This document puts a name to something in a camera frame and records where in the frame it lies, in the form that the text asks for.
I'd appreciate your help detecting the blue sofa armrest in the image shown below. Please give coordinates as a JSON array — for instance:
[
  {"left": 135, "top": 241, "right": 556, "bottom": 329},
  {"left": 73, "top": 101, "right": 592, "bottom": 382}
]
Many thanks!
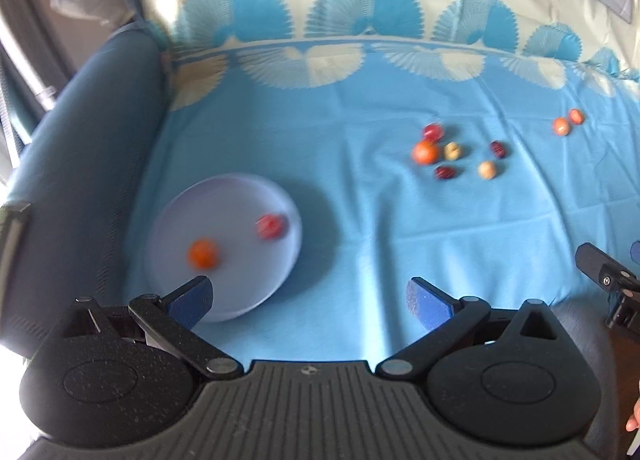
[{"left": 0, "top": 23, "right": 166, "bottom": 366}]

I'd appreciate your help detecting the lavender round plate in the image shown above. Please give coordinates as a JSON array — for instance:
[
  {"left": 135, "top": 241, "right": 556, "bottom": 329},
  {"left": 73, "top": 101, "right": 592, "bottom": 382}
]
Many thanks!
[{"left": 146, "top": 173, "right": 302, "bottom": 323}]

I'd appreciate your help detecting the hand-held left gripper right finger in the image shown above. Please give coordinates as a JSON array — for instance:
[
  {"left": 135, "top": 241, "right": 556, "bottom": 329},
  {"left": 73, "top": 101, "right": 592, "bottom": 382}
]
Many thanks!
[{"left": 375, "top": 277, "right": 571, "bottom": 381}]

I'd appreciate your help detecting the blue printed tablecloth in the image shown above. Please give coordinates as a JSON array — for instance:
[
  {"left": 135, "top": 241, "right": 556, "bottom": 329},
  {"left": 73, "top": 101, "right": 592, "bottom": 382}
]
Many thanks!
[{"left": 122, "top": 0, "right": 640, "bottom": 366}]

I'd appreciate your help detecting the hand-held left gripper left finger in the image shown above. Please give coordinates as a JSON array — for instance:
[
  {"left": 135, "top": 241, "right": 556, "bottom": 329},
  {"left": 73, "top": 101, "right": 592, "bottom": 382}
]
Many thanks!
[{"left": 60, "top": 276, "right": 244, "bottom": 381}]

